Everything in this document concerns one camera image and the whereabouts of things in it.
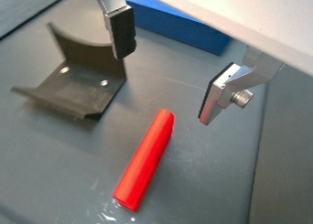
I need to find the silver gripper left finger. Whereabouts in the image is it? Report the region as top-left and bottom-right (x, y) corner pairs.
(96, 0), (136, 59)

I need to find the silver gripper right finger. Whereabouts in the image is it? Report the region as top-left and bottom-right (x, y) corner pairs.
(198, 47), (285, 125)

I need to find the red square-circle object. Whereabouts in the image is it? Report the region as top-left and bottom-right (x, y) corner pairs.
(112, 109), (175, 211)

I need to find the black curved fixture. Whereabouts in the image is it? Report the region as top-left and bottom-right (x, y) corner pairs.
(12, 23), (126, 119)

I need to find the blue foam shape block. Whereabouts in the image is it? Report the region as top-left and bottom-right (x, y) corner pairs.
(126, 0), (231, 56)

